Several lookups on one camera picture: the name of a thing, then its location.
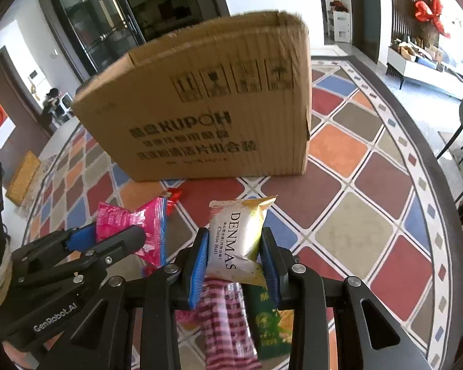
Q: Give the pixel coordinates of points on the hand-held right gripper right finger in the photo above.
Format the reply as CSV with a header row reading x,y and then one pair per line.
x,y
270,266

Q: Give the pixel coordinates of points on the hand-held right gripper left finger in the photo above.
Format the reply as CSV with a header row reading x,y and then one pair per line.
x,y
198,266

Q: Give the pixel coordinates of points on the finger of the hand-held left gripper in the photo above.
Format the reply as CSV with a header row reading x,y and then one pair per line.
x,y
81,237
115,244

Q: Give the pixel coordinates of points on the white yellow snack packet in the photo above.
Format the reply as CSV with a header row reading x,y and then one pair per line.
x,y
235,239

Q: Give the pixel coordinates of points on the brown cardboard box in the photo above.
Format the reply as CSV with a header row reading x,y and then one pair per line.
x,y
200,104

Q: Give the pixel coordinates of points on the dark green snack packet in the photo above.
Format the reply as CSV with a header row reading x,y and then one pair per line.
x,y
270,323

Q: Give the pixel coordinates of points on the pink striped snack packet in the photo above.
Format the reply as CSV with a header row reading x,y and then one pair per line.
x,y
225,323

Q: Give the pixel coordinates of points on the small red snack packet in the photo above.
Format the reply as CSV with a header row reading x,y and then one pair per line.
x,y
173,196

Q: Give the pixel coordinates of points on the yellow woven box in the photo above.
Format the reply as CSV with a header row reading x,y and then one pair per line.
x,y
23,177

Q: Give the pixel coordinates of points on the colourful chequered tablecloth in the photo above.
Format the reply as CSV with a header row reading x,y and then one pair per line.
x,y
370,185

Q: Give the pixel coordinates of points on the brown wooden door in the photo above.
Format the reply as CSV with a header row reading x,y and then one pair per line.
x,y
15,81

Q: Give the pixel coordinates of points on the dark glass sliding door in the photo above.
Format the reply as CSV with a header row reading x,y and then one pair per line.
x,y
92,15

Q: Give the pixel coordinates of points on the white low cabinet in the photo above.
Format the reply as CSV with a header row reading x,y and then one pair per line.
x,y
420,71

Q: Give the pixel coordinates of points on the white storage shelf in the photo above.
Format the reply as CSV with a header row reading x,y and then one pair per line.
x,y
341,23

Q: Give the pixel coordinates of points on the clutter of boxes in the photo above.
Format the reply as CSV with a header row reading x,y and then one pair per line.
x,y
409,50

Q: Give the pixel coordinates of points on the dark interior door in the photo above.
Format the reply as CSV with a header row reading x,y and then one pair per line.
x,y
370,15

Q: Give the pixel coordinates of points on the red ribbon bow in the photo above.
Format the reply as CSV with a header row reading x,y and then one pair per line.
x,y
428,11

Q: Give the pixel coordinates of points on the white wall intercom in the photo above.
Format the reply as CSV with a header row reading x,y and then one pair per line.
x,y
36,79

